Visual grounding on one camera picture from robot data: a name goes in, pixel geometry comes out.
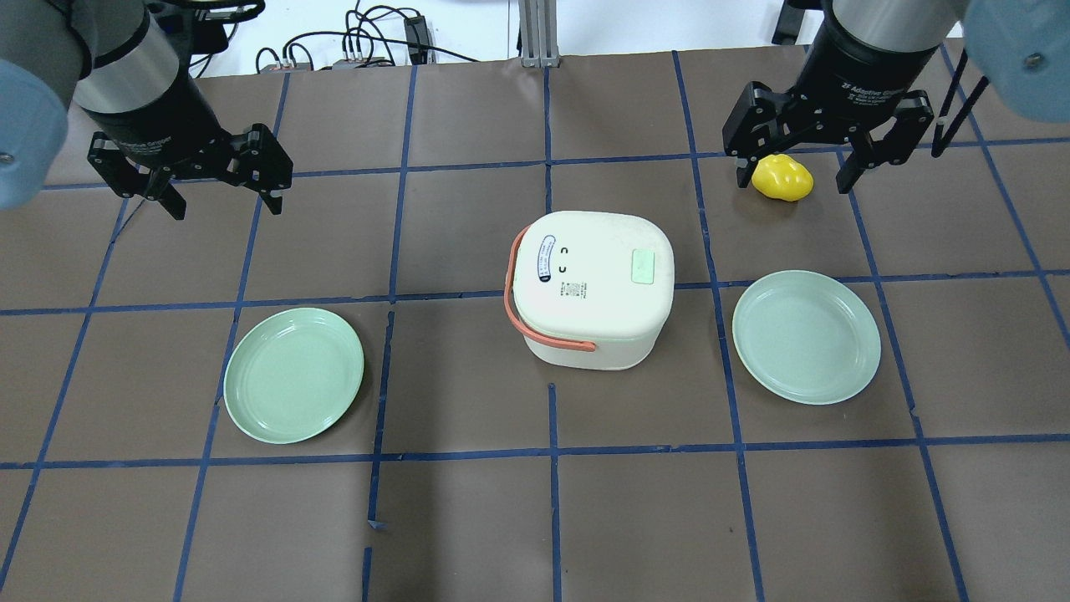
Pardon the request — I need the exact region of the green plate far from pepper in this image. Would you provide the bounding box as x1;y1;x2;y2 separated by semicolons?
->
221;308;364;445

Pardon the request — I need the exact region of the yellow toy bell pepper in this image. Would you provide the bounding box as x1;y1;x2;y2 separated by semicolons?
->
752;154;814;202

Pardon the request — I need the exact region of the black gripper near pepper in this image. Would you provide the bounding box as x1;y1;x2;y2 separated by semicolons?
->
723;17;936;194

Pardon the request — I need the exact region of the black gripper other arm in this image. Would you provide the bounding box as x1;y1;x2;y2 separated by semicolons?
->
87;59;293;221

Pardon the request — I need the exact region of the green plate near pepper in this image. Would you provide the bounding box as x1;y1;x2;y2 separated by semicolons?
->
732;271;882;406

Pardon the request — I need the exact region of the black cables and power adapter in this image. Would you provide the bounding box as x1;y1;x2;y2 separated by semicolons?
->
255;0;482;76

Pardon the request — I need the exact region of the white rice cooker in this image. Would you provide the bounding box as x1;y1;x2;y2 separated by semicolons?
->
503;211;675;372

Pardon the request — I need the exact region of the aluminium frame post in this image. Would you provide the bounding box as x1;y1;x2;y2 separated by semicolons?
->
518;0;561;70

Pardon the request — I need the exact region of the silver robot arm near pepper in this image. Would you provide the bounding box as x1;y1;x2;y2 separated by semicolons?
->
722;1;1069;192

